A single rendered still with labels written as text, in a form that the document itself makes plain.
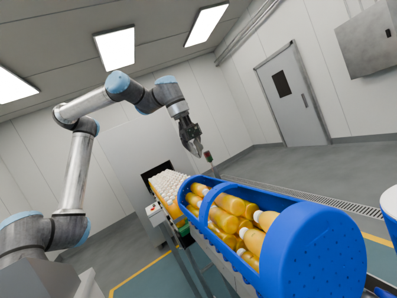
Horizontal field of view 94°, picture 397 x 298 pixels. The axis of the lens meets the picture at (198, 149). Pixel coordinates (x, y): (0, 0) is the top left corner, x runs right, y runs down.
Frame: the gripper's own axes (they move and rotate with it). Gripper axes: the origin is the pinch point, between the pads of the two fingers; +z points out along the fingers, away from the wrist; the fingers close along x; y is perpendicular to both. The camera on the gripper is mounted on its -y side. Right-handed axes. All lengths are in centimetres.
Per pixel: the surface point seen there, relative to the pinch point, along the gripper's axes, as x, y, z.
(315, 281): -4, 50, 29
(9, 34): -83, -196, -201
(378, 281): 71, 6, 124
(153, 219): -32, -54, 34
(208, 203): -8.2, 9.7, 17.9
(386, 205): 35, 45, 35
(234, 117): 314, -443, 14
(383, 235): 126, -18, 139
